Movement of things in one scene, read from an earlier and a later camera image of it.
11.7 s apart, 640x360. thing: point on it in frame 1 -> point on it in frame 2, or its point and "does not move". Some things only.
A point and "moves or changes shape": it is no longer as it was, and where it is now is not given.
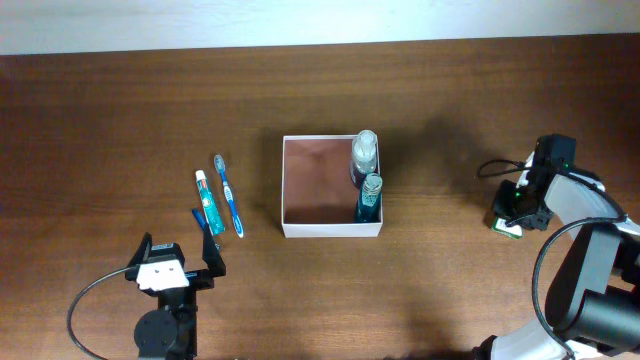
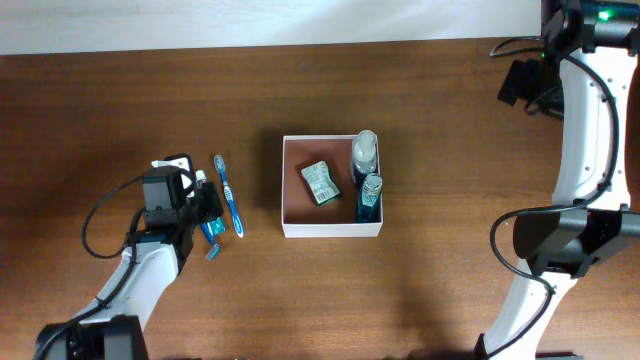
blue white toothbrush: x=219 y=164 does not move
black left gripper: x=204 y=277 -> x=210 y=201
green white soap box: x=500 y=225 moves or changes shape
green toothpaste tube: x=215 y=223 does not move
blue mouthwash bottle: x=369 y=207 does not move
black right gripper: x=503 y=209 -> x=519 y=86
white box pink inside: x=318 y=196 does not move
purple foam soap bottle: x=363 y=156 does not move
